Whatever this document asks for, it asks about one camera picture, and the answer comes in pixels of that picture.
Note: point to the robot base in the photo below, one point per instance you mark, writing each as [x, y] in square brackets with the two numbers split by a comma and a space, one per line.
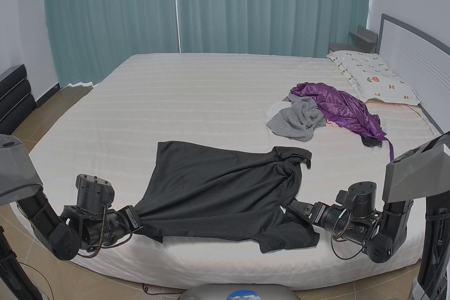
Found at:
[211, 293]

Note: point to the grey knit garment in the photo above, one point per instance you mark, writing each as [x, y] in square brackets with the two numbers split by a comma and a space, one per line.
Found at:
[295, 119]

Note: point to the pink garment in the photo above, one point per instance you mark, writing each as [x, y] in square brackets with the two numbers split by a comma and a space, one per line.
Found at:
[334, 122]

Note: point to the black T-shirt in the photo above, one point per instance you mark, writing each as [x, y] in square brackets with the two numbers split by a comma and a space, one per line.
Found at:
[218, 186]

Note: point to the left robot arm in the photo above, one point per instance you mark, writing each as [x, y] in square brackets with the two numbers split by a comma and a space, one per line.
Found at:
[59, 238]

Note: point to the purple satin garment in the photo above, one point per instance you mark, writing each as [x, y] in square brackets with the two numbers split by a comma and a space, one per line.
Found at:
[337, 103]

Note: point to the grey bedside table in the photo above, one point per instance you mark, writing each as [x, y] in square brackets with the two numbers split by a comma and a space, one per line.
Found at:
[355, 42]

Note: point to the black lace garment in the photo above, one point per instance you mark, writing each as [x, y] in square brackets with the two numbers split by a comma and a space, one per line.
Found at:
[371, 142]

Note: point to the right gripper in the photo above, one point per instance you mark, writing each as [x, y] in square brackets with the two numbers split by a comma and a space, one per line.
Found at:
[330, 217]

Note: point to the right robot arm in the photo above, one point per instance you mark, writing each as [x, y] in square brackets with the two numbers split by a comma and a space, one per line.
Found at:
[415, 172]

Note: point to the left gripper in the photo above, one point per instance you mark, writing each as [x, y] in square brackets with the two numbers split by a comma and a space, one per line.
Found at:
[126, 224]

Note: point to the bed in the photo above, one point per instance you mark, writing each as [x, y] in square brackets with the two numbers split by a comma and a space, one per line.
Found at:
[175, 98]

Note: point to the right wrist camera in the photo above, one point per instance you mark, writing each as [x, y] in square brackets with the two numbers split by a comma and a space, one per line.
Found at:
[342, 198]

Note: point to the white printed pillow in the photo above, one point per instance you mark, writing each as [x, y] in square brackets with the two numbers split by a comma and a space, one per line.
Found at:
[372, 75]

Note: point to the white garment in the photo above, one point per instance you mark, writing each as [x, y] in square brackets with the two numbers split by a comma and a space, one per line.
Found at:
[276, 108]

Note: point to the black chest of drawers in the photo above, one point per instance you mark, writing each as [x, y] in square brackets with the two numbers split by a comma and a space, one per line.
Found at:
[14, 94]

